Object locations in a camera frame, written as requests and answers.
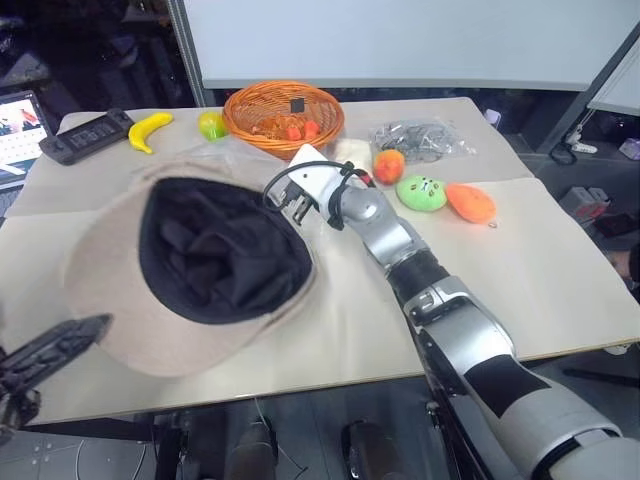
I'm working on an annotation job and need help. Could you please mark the orange toy carrot pieces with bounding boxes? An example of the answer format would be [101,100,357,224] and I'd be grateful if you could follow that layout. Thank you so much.
[284,119,322,142]

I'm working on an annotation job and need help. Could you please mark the green plush toy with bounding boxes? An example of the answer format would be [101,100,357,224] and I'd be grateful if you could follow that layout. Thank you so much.
[395,174,448,213]

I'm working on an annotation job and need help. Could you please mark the black diagonal stand bar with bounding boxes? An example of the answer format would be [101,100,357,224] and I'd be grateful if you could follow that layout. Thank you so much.
[533,33,640,152]

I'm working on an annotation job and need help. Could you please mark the open laptop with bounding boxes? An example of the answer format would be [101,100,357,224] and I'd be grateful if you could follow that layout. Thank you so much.
[0,89,54,192]

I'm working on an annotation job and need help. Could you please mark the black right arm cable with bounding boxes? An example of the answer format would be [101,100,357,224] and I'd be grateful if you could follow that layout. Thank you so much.
[261,160,377,232]

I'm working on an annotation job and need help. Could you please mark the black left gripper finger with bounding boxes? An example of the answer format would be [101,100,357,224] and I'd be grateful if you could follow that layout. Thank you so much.
[8,313,115,375]

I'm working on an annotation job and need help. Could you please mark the beige cap with black lining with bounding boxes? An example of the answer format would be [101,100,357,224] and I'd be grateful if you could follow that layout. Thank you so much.
[61,151,320,379]

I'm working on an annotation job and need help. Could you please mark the grey red box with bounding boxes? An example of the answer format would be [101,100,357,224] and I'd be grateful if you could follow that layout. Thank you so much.
[561,185,612,222]

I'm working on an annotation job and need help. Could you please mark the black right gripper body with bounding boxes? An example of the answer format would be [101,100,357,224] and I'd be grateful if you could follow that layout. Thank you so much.
[272,183,316,228]

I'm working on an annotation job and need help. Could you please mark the orange woven basket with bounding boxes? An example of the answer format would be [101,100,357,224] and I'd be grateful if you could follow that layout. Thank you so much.
[221,80,347,162]

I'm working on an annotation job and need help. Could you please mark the orange plush toy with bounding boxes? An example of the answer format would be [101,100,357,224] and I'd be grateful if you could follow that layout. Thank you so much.
[445,182,498,225]

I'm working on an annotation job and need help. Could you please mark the dark rounded shape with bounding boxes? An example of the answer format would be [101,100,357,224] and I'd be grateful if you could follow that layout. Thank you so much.
[341,421,397,480]
[231,418,280,480]

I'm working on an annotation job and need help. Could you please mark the grey vertical post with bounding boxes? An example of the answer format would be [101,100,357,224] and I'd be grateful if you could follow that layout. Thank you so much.
[166,0,207,110]

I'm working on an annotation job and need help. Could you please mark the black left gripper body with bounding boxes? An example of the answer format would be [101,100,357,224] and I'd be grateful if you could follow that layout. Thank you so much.
[0,347,42,437]

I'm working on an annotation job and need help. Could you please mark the yellow green toy fruit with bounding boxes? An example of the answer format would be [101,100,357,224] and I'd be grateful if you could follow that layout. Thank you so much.
[197,110,231,143]

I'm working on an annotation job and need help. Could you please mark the red yellow toy peach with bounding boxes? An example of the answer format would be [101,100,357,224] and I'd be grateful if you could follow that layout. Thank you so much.
[372,149,407,186]

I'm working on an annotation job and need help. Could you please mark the clear bag of dark cables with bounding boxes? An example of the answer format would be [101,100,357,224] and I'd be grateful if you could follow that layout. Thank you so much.
[368,117,480,165]

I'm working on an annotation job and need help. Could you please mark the large white board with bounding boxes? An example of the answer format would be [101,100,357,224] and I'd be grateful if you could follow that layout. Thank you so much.
[181,0,640,94]

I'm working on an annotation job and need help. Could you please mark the clear plastic bag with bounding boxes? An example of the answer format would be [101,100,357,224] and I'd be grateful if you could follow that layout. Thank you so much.
[129,141,284,177]

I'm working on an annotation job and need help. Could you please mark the black handheld game console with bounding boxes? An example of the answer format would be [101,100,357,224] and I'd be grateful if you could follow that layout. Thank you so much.
[38,107,136,167]

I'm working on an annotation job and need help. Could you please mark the white power strip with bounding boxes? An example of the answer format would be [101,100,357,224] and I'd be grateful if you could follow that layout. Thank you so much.
[566,126,600,156]

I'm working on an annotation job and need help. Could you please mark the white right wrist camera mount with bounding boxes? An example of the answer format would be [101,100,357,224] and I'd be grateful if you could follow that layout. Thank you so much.
[286,143,352,212]

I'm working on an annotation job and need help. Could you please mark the yellow toy banana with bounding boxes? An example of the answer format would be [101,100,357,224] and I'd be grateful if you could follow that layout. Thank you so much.
[127,111,175,154]

